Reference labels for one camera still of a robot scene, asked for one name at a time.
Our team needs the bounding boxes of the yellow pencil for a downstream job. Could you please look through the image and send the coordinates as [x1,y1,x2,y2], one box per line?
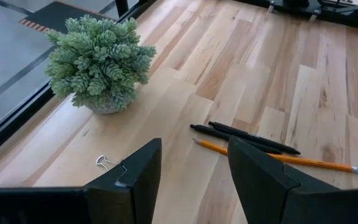
[192,138,358,175]

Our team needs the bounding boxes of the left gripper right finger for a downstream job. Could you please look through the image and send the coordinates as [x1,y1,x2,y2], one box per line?
[227,136,358,224]

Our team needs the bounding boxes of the potted green succulent plant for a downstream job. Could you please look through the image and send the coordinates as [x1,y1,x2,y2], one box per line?
[44,14,157,115]

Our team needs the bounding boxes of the black pen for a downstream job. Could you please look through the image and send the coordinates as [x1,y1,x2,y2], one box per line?
[189,123,283,156]
[208,120,301,156]

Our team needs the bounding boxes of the black binder clip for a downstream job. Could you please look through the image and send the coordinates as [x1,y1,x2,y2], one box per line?
[95,154,119,172]

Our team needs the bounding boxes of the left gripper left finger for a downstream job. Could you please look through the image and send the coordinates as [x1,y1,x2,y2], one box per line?
[0,138,163,224]

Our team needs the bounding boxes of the black floor mat striped edges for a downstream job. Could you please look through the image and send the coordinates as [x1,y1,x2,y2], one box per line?
[18,1,113,35]

